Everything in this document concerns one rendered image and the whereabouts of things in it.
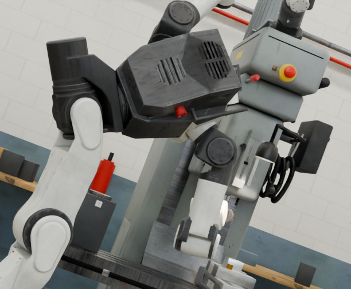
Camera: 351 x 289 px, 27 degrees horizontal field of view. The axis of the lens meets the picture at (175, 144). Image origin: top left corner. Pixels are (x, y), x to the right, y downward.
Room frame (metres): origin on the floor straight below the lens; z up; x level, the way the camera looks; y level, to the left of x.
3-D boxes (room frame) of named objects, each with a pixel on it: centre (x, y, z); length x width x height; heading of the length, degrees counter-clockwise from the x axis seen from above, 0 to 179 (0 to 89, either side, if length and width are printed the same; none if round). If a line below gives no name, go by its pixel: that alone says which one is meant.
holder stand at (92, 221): (2.60, 0.24, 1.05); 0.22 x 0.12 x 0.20; 101
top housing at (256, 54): (2.66, -0.24, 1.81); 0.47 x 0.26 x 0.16; 8
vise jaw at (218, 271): (2.61, -0.37, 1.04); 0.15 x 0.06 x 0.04; 101
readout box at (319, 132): (2.99, -0.53, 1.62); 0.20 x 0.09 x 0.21; 8
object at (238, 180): (2.54, -0.25, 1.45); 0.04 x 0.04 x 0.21; 8
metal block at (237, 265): (2.66, -0.35, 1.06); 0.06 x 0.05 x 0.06; 101
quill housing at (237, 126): (2.65, -0.24, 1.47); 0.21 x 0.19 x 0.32; 98
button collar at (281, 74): (2.42, -0.27, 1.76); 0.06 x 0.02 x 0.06; 98
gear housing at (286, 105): (2.69, -0.23, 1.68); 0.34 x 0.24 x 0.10; 8
